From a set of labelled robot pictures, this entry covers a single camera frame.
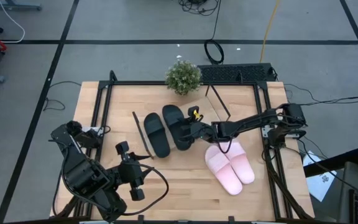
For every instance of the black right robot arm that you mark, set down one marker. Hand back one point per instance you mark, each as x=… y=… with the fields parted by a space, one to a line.
x=247 y=123

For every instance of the green potted plant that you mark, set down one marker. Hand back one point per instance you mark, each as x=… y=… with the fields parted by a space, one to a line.
x=183 y=77

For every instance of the black metal table frame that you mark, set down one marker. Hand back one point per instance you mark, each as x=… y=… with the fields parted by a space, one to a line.
x=141 y=83

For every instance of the white paper sheet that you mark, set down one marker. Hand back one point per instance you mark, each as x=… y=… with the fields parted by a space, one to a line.
x=320 y=183

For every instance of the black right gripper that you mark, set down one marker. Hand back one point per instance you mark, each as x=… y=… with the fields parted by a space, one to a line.
x=202 y=130

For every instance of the wooden shelf with black frame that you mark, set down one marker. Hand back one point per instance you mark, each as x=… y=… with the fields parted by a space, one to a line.
x=204 y=109

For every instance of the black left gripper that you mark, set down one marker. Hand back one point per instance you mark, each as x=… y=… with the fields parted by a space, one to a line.
x=130 y=172

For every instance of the yellow tag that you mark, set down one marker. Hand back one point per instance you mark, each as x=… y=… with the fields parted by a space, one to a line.
x=196 y=115

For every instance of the pink slide sandal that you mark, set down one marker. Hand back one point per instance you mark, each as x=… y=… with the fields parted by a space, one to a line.
x=241 y=165
x=222 y=171

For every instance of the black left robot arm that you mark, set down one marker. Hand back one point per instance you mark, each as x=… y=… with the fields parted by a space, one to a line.
x=82 y=174

